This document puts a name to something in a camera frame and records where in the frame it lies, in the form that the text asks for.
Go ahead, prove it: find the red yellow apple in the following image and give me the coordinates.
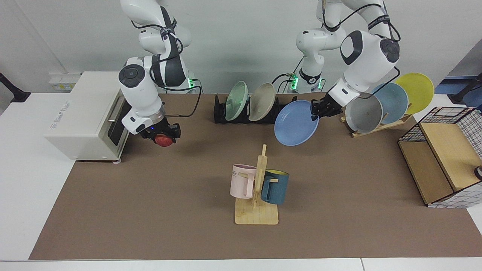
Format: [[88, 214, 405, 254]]
[[154, 134, 175, 147]]

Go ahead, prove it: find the grey plate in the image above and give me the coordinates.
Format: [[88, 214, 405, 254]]
[[345, 93, 384, 133]]

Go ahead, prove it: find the black dish rack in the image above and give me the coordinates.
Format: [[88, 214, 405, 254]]
[[214, 94, 300, 125]]

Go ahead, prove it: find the wooden plate rack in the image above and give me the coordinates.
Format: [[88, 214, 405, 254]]
[[340, 113, 413, 139]]

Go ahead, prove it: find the beige plate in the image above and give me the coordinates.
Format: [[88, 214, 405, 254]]
[[249, 83, 276, 122]]

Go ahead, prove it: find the light blue plate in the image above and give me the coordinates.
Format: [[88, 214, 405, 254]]
[[371, 83, 409, 125]]

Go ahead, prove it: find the pale green plate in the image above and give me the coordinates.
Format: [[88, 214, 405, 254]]
[[225, 81, 249, 121]]

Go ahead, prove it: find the yellow plate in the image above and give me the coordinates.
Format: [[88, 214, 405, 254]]
[[394, 73, 435, 115]]

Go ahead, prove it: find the pale toaster oven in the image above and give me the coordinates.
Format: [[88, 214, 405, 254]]
[[44, 72, 132, 163]]

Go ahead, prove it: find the brown table cloth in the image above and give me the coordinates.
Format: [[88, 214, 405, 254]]
[[29, 92, 482, 260]]

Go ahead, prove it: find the dark teal cup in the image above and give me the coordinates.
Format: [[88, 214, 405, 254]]
[[261, 169, 290, 205]]

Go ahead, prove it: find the pink cup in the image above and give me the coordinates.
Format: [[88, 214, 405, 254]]
[[230, 164, 257, 199]]

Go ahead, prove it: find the wooden cup stand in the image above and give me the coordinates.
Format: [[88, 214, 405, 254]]
[[235, 144, 279, 225]]

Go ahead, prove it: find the black stand foot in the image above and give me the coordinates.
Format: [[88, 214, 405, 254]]
[[0, 73, 31, 103], [447, 73, 482, 105]]

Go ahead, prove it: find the black cable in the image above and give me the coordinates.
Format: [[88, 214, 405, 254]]
[[165, 77, 203, 117]]

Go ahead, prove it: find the wire basket with wooden floor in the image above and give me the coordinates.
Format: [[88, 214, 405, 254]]
[[398, 107, 482, 209]]

